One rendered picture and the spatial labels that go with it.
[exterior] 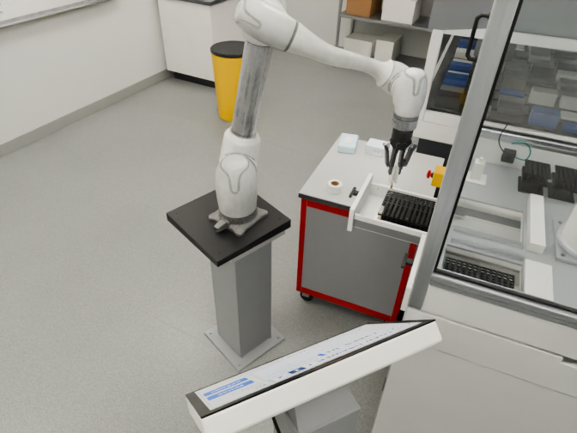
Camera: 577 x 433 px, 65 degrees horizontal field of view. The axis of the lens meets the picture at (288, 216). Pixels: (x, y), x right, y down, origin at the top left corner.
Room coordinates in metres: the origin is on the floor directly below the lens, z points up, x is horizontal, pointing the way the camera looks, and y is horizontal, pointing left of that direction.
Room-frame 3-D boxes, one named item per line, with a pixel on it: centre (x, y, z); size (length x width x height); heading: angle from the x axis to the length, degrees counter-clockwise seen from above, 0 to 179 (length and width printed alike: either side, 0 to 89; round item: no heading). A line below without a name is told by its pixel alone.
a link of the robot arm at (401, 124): (1.51, -0.41, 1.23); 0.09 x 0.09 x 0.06
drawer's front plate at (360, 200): (1.50, -0.29, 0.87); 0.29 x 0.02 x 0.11; 158
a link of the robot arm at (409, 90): (1.52, -0.41, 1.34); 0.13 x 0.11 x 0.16; 5
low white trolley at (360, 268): (1.89, -0.43, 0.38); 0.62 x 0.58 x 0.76; 158
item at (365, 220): (1.42, -0.49, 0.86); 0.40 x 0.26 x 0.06; 68
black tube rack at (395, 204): (1.43, -0.48, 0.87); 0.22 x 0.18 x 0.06; 68
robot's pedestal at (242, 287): (1.46, 0.21, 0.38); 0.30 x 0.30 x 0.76; 43
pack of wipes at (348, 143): (2.16, -0.31, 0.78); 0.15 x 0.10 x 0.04; 168
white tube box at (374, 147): (2.11, -0.47, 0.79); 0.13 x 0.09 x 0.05; 67
